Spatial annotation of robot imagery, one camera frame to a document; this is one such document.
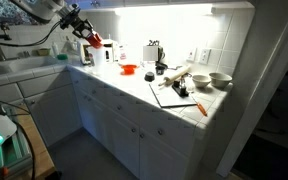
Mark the white upper cabinets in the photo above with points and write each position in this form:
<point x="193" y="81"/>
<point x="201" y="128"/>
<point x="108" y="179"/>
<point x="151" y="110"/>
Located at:
<point x="134" y="2"/>

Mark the white bottle red label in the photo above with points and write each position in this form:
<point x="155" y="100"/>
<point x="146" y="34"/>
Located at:
<point x="122" y="53"/>

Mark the yellow sponge dish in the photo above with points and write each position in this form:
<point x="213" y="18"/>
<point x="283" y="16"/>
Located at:
<point x="43" y="52"/>

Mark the small ceramic bowl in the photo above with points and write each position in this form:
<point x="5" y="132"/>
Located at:
<point x="201" y="81"/>

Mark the wooden rolling pin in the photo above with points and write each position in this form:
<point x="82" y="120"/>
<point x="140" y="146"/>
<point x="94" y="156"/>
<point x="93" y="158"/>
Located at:
<point x="175" y="75"/>

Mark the white kitchen sink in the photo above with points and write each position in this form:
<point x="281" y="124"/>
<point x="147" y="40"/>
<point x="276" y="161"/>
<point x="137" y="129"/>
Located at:
<point x="17" y="65"/>

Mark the under-cabinet light strip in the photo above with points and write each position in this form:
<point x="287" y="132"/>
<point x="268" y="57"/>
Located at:
<point x="164" y="8"/>

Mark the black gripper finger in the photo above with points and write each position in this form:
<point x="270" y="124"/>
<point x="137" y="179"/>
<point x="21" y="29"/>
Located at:
<point x="89" y="27"/>
<point x="80" y="31"/>

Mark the floral curtain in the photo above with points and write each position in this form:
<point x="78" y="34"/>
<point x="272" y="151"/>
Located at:
<point x="4" y="11"/>

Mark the black pepper grinder set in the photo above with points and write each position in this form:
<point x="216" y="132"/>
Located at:
<point x="181" y="87"/>

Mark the green round lid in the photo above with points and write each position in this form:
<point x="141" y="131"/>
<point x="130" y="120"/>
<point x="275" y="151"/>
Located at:
<point x="62" y="57"/>

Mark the red stop button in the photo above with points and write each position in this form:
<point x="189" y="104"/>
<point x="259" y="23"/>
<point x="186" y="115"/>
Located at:
<point x="2" y="172"/>

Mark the wooden table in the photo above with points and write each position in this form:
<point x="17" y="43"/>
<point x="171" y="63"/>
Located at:
<point x="34" y="146"/>

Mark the white soap bottle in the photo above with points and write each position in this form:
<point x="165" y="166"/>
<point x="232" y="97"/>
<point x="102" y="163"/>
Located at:
<point x="54" y="49"/>

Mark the white wall switch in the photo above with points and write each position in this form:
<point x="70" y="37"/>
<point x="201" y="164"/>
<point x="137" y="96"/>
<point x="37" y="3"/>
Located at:
<point x="191" y="54"/>

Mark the large ceramic bowl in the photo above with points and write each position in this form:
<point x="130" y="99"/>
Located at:
<point x="220" y="79"/>

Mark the small black measuring cup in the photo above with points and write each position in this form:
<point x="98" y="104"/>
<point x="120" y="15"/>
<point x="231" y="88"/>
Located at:
<point x="149" y="76"/>

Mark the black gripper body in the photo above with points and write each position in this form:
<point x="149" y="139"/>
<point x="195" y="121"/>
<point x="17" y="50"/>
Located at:
<point x="73" y="18"/>

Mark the white counter base cabinet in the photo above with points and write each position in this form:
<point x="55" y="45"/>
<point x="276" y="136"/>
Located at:
<point x="134" y="133"/>

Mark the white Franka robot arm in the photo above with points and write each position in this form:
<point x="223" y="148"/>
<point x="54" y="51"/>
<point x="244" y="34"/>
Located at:
<point x="39" y="8"/>

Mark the white toaster oven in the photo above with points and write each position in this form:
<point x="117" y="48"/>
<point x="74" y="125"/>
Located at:
<point x="109" y="50"/>

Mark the white plastic jar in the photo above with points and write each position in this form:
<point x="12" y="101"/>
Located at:
<point x="98" y="56"/>

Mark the dark cutting board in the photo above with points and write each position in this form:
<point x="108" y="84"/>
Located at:
<point x="170" y="97"/>

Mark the white wall outlet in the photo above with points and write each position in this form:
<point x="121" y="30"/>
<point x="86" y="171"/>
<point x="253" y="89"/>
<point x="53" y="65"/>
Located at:
<point x="204" y="56"/>

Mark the black alarm clock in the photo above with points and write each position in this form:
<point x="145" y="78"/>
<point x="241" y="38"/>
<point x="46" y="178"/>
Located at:
<point x="153" y="52"/>

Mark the white sink base cabinet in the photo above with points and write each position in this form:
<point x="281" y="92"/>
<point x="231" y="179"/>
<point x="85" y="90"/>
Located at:
<point x="47" y="106"/>

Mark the red jar lid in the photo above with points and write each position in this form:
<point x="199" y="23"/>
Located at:
<point x="94" y="40"/>

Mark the orange measuring cup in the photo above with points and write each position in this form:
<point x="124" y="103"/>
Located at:
<point x="129" y="69"/>

